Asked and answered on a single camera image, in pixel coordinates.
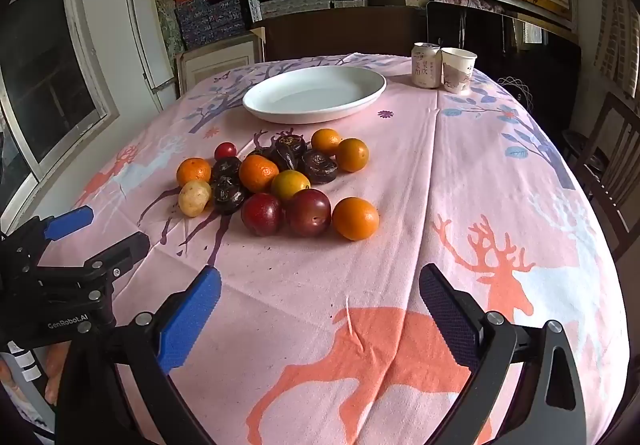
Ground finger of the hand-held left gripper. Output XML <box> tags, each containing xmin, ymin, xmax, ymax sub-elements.
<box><xmin>35</xmin><ymin>232</ymin><xmax>151</xmax><ymax>293</ymax></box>
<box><xmin>10</xmin><ymin>206</ymin><xmax>95</xmax><ymax>271</ymax></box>

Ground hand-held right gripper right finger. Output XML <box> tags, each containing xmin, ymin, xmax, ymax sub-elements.
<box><xmin>419</xmin><ymin>263</ymin><xmax>587</xmax><ymax>445</ymax></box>

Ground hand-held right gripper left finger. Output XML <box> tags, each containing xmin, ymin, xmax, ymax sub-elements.
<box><xmin>57</xmin><ymin>266</ymin><xmax>222</xmax><ymax>445</ymax></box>

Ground yellow fruit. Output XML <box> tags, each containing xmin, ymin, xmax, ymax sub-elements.
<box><xmin>178</xmin><ymin>179</ymin><xmax>213</xmax><ymax>218</ymax></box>

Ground orange mandarin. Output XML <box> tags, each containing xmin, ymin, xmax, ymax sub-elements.
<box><xmin>176</xmin><ymin>158</ymin><xmax>213</xmax><ymax>188</ymax></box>

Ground dark brown water chestnut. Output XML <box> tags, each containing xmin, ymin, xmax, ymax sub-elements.
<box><xmin>211</xmin><ymin>156</ymin><xmax>243</xmax><ymax>182</ymax></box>
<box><xmin>267</xmin><ymin>146</ymin><xmax>301</xmax><ymax>172</ymax></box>
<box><xmin>276</xmin><ymin>134</ymin><xmax>308</xmax><ymax>156</ymax></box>
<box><xmin>299</xmin><ymin>150</ymin><xmax>339</xmax><ymax>184</ymax></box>
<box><xmin>212</xmin><ymin>176</ymin><xmax>248</xmax><ymax>214</ymax></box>

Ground round orange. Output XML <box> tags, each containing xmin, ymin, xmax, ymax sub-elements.
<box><xmin>238</xmin><ymin>154</ymin><xmax>280</xmax><ymax>194</ymax></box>
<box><xmin>335</xmin><ymin>138</ymin><xmax>370</xmax><ymax>173</ymax></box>
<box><xmin>311</xmin><ymin>128</ymin><xmax>343</xmax><ymax>156</ymax></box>
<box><xmin>332</xmin><ymin>197</ymin><xmax>380</xmax><ymax>242</ymax></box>

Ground dark red plum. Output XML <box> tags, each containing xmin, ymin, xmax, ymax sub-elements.
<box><xmin>285</xmin><ymin>188</ymin><xmax>333</xmax><ymax>237</ymax></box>
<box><xmin>241</xmin><ymin>193</ymin><xmax>284</xmax><ymax>237</ymax></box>

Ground white oval plate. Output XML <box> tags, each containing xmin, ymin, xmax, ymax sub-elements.
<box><xmin>242</xmin><ymin>66</ymin><xmax>388</xmax><ymax>124</ymax></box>

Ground white framed window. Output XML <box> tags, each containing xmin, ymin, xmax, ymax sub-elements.
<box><xmin>0</xmin><ymin>0</ymin><xmax>121</xmax><ymax>226</ymax></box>

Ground pink deer print tablecloth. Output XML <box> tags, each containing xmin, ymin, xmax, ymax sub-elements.
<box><xmin>30</xmin><ymin>52</ymin><xmax>631</xmax><ymax>445</ymax></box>

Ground yellow-green orange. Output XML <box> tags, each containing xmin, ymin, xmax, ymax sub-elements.
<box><xmin>270</xmin><ymin>170</ymin><xmax>311</xmax><ymax>202</ymax></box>

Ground white door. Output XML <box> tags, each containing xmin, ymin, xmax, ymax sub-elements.
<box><xmin>124</xmin><ymin>0</ymin><xmax>176</xmax><ymax>113</ymax></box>

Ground dark wooden chair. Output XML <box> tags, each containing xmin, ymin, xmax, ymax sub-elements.
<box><xmin>562</xmin><ymin>92</ymin><xmax>640</xmax><ymax>261</ymax></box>

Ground green patterned panel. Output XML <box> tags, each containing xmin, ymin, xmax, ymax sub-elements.
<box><xmin>151</xmin><ymin>0</ymin><xmax>186</xmax><ymax>56</ymax></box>

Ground stack of blue patterned boxes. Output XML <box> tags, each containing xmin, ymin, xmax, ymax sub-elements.
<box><xmin>172</xmin><ymin>0</ymin><xmax>248</xmax><ymax>50</ymax></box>

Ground white paper cup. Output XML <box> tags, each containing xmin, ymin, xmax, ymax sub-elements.
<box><xmin>441</xmin><ymin>47</ymin><xmax>478</xmax><ymax>96</ymax></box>

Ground pale drink can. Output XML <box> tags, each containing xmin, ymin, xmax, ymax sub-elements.
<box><xmin>411</xmin><ymin>42</ymin><xmax>443</xmax><ymax>89</ymax></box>

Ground black glossy panel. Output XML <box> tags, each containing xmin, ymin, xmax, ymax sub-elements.
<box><xmin>425</xmin><ymin>0</ymin><xmax>583</xmax><ymax>126</ymax></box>

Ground grey patterned flat boxes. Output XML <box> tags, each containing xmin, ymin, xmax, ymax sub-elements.
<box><xmin>260</xmin><ymin>0</ymin><xmax>368</xmax><ymax>18</ymax></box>

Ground patterned curtain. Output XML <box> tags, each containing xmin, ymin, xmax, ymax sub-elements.
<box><xmin>595</xmin><ymin>0</ymin><xmax>640</xmax><ymax>96</ymax></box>

